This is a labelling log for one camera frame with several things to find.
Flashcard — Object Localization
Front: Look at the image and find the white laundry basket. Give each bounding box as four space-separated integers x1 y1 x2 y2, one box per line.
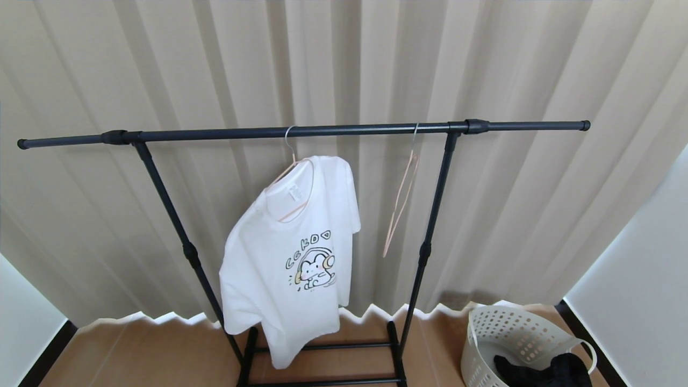
461 305 598 387

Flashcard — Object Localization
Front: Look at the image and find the black clothes rack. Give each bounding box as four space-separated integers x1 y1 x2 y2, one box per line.
16 119 591 387

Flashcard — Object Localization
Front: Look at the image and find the pink clothes hanger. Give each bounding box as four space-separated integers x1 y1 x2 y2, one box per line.
265 126 315 223
383 124 421 257

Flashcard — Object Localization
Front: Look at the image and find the white printed t-shirt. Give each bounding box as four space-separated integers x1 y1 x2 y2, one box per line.
219 156 362 370

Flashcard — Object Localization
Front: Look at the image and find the black garment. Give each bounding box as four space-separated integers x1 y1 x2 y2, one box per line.
493 353 593 387

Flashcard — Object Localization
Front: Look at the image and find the beige curtain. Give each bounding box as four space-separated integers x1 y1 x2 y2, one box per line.
0 0 688 328

